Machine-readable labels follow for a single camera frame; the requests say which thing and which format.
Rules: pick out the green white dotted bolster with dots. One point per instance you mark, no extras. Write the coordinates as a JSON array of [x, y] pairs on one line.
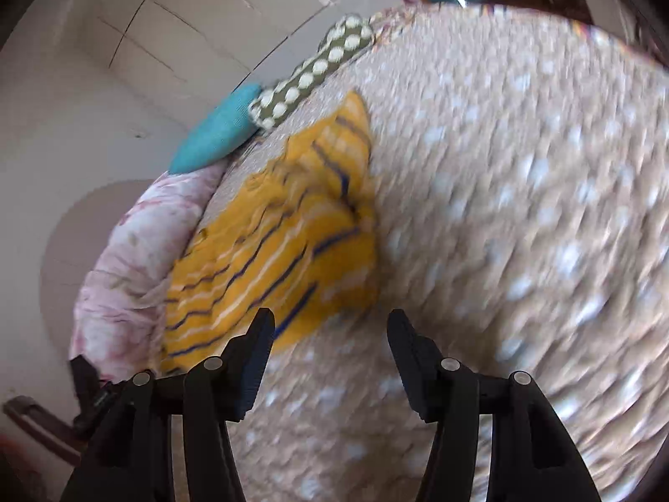
[[346, 40]]

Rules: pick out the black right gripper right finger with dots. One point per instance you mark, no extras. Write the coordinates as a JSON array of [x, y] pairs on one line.
[[533, 458]]

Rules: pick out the yellow blue striped sweater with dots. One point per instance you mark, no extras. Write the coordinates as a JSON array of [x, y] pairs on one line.
[[298, 239]]

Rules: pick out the white glossy wardrobe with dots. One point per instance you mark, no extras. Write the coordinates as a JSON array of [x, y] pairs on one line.
[[185, 56]]

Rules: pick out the beige quilted bedspread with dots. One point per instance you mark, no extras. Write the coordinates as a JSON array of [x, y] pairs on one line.
[[520, 164]]

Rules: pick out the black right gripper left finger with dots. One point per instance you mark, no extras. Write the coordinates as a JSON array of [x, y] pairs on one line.
[[129, 457]]

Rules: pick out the dark wooden bed frame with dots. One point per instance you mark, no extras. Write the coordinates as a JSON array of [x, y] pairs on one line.
[[48, 430]]

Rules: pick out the turquoise cushion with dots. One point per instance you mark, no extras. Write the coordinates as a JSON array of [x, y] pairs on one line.
[[227, 127]]

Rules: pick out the pink floral duvet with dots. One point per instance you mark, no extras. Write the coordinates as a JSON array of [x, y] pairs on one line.
[[120, 309]]

